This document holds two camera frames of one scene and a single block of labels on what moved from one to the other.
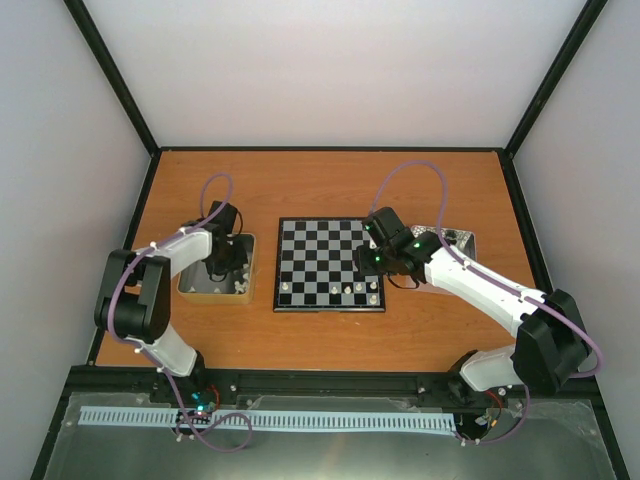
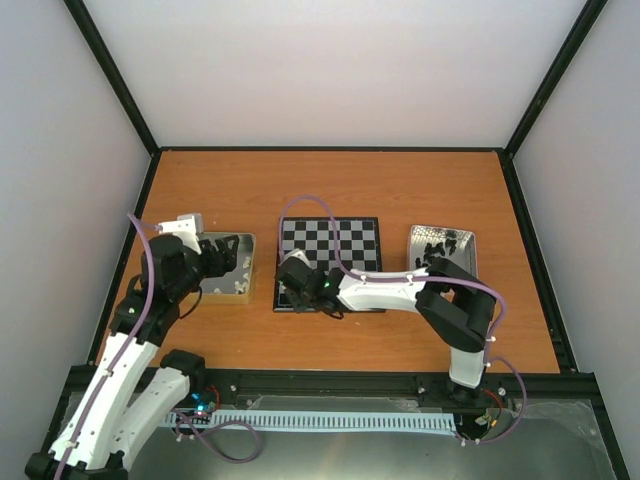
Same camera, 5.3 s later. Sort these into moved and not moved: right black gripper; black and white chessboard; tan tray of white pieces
Moved: right black gripper
Not moved: black and white chessboard; tan tray of white pieces
